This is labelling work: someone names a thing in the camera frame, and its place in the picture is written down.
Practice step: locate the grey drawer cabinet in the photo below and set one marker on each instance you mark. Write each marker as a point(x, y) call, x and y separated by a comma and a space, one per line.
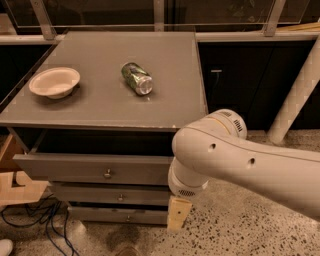
point(103, 101)

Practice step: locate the metal glass railing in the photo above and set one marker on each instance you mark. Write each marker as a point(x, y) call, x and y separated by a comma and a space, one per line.
point(46, 21)

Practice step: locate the green soda can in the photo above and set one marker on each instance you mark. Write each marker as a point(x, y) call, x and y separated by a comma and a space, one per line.
point(137, 78)

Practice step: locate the white paper bowl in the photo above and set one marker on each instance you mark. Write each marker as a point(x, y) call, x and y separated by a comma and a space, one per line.
point(54, 83)

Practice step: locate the grey top drawer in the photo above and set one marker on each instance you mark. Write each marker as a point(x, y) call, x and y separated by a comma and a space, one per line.
point(99, 157)

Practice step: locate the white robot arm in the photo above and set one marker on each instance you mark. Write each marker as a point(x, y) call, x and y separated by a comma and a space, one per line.
point(216, 147)

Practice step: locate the white shoe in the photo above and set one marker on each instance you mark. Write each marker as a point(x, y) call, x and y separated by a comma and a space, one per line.
point(6, 247)

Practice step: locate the wooden furniture piece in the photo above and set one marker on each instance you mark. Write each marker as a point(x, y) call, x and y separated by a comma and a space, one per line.
point(16, 187)

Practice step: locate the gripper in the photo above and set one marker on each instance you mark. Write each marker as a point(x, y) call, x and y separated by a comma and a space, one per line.
point(182, 188)

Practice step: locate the grey middle drawer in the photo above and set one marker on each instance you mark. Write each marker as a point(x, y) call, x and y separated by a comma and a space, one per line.
point(111, 194)

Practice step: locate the brown shoe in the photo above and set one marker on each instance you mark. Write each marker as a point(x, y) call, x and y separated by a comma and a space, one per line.
point(128, 251)

